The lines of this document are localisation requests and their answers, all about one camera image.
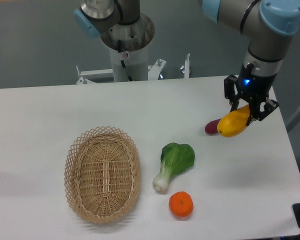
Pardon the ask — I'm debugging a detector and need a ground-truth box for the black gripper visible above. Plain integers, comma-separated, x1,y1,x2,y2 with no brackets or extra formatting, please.
224,65,279,126

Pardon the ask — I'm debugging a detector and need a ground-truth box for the green bok choy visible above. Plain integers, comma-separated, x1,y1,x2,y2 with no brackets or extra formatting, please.
152,142,195,193

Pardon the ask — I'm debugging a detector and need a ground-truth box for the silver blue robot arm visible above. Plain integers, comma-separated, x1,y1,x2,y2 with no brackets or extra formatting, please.
73,0,300,125

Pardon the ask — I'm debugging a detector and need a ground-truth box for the white metal base frame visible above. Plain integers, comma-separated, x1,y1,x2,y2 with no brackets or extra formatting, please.
75,52,192,85

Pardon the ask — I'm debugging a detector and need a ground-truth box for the yellow mango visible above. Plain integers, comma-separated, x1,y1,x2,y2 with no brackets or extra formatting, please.
217,104,250,138

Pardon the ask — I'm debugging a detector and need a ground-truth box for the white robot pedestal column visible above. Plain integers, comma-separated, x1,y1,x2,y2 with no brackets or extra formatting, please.
100,12,156,83

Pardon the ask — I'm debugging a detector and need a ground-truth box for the orange tangerine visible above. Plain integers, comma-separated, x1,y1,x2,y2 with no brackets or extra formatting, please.
168,191,194,218

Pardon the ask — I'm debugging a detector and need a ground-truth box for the woven wicker basket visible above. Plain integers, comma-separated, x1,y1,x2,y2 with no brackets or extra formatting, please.
64,126,141,224

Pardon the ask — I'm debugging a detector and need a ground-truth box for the black cable on pedestal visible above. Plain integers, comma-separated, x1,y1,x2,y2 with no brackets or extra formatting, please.
117,39,134,82

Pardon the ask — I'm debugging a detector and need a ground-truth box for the purple sweet potato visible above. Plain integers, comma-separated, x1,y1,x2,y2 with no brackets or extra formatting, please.
204,118,221,135

